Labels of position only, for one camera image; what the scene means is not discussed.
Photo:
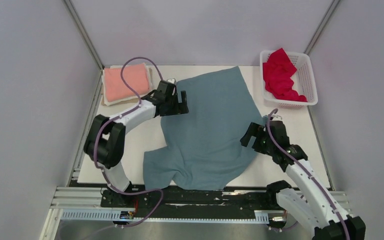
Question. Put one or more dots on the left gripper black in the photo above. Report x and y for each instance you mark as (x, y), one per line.
(181, 108)

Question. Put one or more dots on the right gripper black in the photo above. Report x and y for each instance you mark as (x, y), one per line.
(255, 130)

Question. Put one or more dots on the grey-blue t shirt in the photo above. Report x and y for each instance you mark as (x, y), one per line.
(203, 149)

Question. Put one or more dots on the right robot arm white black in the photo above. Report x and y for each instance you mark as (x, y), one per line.
(314, 208)

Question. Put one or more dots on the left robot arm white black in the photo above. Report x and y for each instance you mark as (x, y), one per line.
(105, 142)

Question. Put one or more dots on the red t shirt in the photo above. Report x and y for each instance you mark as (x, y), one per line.
(277, 75)

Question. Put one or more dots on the white plastic basket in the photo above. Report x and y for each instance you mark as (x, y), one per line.
(304, 81)

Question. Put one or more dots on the folded white t shirt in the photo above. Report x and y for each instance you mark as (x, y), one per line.
(127, 96)

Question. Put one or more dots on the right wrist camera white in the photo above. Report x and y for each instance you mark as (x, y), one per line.
(275, 117)

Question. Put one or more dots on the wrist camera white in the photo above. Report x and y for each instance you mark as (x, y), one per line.
(172, 81)
(275, 117)

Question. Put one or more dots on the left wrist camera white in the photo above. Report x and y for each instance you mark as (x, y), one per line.
(172, 81)

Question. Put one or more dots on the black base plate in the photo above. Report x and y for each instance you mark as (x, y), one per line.
(151, 204)

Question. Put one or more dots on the white slotted cable duct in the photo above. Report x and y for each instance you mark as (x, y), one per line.
(117, 216)

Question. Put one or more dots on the aluminium frame rail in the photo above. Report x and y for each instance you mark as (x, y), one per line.
(79, 198)

